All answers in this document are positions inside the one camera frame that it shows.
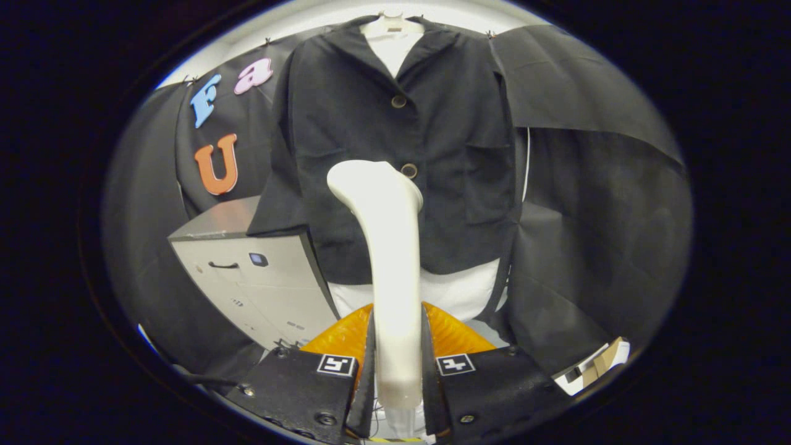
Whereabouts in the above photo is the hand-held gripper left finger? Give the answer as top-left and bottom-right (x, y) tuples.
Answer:
(226, 303), (376, 445)

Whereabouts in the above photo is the grey cabinet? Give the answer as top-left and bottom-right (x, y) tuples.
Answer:
(167, 197), (341, 352)

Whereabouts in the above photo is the white mannequin torso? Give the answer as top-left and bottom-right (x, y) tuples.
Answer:
(328, 31), (509, 325)

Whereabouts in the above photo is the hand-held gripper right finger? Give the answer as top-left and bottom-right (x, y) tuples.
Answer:
(422, 302), (572, 443)

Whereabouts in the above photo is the white garment steamer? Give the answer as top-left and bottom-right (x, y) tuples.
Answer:
(326, 159), (427, 443)

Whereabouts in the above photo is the black jacket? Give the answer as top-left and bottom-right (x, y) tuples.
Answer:
(247, 15), (526, 286)

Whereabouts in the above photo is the cardboard box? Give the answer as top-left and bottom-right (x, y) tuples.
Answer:
(553, 337), (631, 396)

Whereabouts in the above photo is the black backdrop cloth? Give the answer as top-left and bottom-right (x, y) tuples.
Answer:
(102, 25), (693, 396)

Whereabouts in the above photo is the white plastic hanger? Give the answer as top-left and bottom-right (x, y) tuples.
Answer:
(360, 9), (426, 38)

